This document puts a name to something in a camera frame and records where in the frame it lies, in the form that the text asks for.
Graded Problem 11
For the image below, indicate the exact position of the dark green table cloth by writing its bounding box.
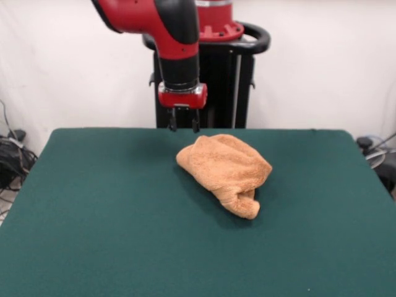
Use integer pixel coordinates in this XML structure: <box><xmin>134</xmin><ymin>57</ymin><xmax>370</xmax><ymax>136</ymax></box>
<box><xmin>0</xmin><ymin>127</ymin><xmax>396</xmax><ymax>297</ymax></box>

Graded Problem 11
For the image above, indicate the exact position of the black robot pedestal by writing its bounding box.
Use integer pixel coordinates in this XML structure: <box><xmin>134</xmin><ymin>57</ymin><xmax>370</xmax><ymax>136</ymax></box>
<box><xmin>142</xmin><ymin>20</ymin><xmax>272</xmax><ymax>129</ymax></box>

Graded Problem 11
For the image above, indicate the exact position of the orange terry towel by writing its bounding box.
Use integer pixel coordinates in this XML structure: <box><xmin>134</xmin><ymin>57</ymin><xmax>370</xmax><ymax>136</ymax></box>
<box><xmin>175</xmin><ymin>133</ymin><xmax>273</xmax><ymax>220</ymax></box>

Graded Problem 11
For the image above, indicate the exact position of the black cable tangle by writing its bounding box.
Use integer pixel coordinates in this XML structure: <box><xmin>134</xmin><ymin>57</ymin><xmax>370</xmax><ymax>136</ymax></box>
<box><xmin>0</xmin><ymin>98</ymin><xmax>38</xmax><ymax>217</ymax></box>

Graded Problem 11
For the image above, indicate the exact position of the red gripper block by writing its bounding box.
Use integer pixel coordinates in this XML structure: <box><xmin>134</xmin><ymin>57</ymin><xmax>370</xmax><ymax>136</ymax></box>
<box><xmin>158</xmin><ymin>82</ymin><xmax>208</xmax><ymax>134</ymax></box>

